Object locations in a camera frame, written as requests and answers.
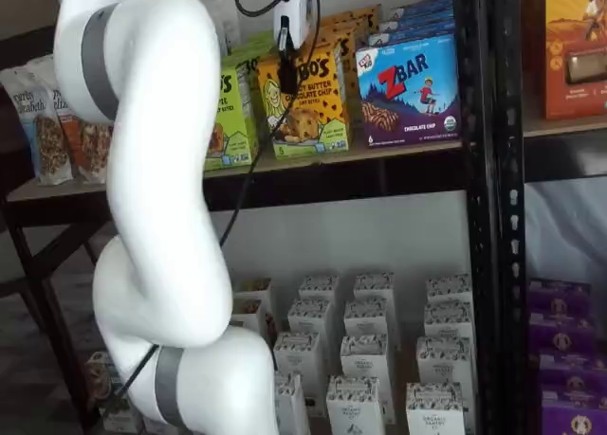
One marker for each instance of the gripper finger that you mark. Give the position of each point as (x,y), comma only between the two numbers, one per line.
(288,77)

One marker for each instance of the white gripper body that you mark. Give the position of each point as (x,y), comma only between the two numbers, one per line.
(299,8)

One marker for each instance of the orange Bobo's peanut butter box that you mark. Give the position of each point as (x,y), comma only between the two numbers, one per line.
(313,117)
(351,33)
(346,65)
(355,14)

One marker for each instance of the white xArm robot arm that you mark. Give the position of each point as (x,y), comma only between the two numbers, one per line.
(156,169)

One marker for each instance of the green Bobo's apple pie box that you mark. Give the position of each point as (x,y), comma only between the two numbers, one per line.
(232,136)
(263,51)

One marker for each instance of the purple blue Zbar box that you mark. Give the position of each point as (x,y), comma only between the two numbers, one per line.
(422,5)
(412,31)
(408,98)
(417,18)

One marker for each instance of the yellow white granola box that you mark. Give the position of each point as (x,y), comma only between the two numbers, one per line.
(246,309)
(251,285)

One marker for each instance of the large orange brown box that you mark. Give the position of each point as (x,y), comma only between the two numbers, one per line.
(574,37)

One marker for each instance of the purple snack box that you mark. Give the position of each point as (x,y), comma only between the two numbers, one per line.
(574,418)
(574,378)
(562,335)
(559,293)

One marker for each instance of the green white granola box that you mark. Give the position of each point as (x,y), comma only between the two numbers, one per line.
(97,373)

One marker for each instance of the granola bag with orange label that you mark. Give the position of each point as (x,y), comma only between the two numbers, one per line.
(90,150)

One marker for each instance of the white floral print carton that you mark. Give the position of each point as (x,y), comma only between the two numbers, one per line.
(365,319)
(364,357)
(318,288)
(443,361)
(291,406)
(296,354)
(310,319)
(434,411)
(448,321)
(373,285)
(448,288)
(353,406)

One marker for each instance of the black metal shelving rack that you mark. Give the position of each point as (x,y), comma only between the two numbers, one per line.
(502,122)
(476,264)

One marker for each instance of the granola bag with blue label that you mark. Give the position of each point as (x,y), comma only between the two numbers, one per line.
(33,136)

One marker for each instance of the translucent plastic sheet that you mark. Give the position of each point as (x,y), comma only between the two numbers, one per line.
(564,231)

